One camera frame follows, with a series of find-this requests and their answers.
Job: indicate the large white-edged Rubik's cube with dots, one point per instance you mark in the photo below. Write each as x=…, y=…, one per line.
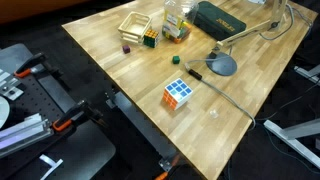
x=177, y=93

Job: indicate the green small cube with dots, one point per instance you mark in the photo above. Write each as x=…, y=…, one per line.
x=176, y=59

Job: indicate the small black-edged Rubik's cube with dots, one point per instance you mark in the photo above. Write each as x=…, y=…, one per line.
x=151, y=38

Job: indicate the purple small cube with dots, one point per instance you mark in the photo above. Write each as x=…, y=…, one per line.
x=126, y=49

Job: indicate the wooden slatted box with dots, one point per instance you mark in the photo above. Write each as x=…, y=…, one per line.
x=134, y=27

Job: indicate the small clear plastic cap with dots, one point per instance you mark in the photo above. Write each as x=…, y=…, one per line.
x=214, y=114

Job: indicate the grey round lamp base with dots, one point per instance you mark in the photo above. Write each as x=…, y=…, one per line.
x=221, y=64

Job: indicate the clear plastic jar with items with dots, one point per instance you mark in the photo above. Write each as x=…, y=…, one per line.
x=178, y=19

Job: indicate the lower black orange clamp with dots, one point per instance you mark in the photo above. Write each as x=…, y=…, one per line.
x=82, y=107

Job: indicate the black orange clamp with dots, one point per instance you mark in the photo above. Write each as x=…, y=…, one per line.
x=82, y=107
x=29, y=66

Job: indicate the bottom orange clamp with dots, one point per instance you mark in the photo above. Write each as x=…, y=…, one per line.
x=166, y=171

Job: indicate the dark green zip case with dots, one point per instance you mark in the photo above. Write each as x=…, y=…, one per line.
x=216, y=22

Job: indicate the black perforated mounting board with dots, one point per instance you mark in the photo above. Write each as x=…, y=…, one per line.
x=42, y=96

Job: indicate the white bent metal strip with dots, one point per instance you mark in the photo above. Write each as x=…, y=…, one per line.
x=53, y=165

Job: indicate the upper black orange clamp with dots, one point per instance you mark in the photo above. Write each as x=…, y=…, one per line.
x=29, y=66

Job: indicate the grey metal table bracket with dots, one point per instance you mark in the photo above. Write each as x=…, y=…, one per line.
x=153, y=135

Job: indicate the aluminium extrusion rail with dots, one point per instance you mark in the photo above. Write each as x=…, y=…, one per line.
x=33, y=129

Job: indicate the small metal bracket block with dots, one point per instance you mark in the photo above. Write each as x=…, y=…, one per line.
x=9, y=86

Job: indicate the grey metal frame leg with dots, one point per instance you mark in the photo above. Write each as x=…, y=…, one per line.
x=291, y=134

